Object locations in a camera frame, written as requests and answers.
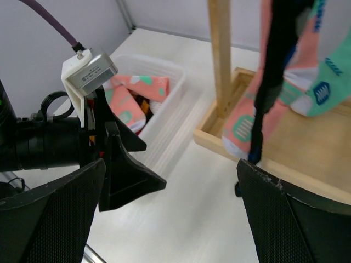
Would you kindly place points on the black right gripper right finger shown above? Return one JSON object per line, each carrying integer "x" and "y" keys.
{"x": 289, "y": 223}

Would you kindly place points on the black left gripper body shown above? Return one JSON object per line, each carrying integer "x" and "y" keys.
{"x": 92, "y": 133}

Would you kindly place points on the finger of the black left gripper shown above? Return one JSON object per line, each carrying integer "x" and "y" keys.
{"x": 126, "y": 179}
{"x": 103, "y": 114}

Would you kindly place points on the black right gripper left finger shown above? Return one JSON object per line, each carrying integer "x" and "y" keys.
{"x": 51, "y": 223}

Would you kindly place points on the pink sock with green patches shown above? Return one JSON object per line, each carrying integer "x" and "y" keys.
{"x": 244, "y": 120}

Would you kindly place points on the mint green sock blue stripes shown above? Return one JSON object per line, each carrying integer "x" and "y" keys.
{"x": 318, "y": 75}

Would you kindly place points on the black sock with blue trim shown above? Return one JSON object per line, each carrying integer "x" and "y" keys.
{"x": 274, "y": 71}

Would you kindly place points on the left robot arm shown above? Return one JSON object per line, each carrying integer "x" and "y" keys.
{"x": 43, "y": 142}

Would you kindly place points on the wooden hanger rack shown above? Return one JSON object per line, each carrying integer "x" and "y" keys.
{"x": 312, "y": 153}

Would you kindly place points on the white plastic basket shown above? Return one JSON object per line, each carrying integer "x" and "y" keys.
{"x": 160, "y": 130}

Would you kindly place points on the argyle red orange black sock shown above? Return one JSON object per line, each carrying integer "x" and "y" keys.
{"x": 144, "y": 104}

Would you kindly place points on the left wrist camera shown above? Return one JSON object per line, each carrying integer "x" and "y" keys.
{"x": 83, "y": 73}

